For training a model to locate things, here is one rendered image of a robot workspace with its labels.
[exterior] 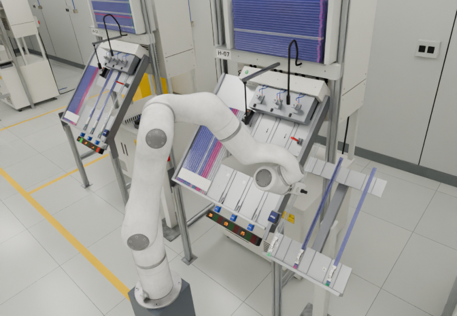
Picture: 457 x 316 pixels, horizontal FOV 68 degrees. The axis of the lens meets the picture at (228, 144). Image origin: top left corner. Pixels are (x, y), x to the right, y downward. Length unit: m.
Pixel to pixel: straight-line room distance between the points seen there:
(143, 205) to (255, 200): 0.72
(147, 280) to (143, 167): 0.49
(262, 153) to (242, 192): 0.69
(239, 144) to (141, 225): 0.41
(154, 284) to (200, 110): 0.72
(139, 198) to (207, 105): 0.38
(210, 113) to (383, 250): 1.94
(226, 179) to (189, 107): 0.88
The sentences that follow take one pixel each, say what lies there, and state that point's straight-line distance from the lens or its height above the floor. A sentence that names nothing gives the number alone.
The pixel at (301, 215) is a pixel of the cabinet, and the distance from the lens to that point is 1.94.
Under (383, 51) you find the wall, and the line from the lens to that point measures 3.17.
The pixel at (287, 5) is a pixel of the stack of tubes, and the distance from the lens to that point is 1.69.
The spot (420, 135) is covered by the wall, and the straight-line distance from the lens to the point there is 3.32.
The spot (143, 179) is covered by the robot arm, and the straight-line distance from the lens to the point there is 1.10.
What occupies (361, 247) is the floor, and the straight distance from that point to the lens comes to 2.65.
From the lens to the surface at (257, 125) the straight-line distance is 1.84.
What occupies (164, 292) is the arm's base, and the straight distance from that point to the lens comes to 1.47.
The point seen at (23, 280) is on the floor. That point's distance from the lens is 2.89.
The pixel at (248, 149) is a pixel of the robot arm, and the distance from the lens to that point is 1.08.
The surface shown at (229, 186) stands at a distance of 1.81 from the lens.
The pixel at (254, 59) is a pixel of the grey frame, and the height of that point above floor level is 1.34.
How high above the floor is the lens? 1.88
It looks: 30 degrees down
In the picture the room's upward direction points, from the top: 5 degrees counter-clockwise
